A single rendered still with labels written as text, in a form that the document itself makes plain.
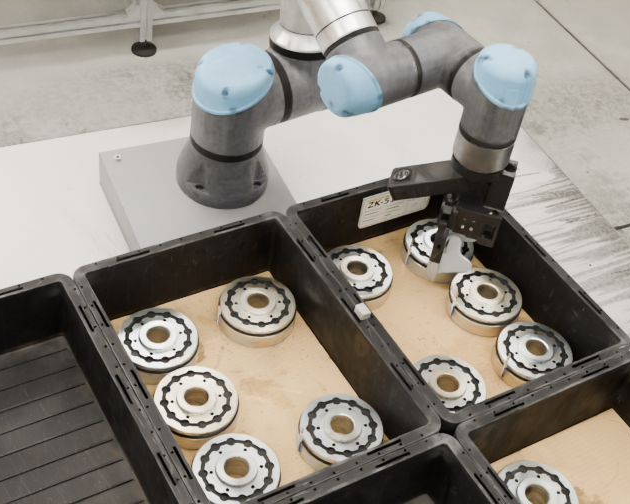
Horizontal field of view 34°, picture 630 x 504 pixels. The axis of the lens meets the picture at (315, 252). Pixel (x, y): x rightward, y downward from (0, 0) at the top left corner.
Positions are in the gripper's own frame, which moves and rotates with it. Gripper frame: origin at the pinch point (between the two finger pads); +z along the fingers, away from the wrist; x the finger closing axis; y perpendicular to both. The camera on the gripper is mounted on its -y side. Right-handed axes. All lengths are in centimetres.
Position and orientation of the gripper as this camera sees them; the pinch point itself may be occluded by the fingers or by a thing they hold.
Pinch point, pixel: (432, 261)
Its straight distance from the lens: 148.0
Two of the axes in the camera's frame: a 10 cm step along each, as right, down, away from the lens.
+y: 9.6, 2.7, -1.0
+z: -1.3, 7.1, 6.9
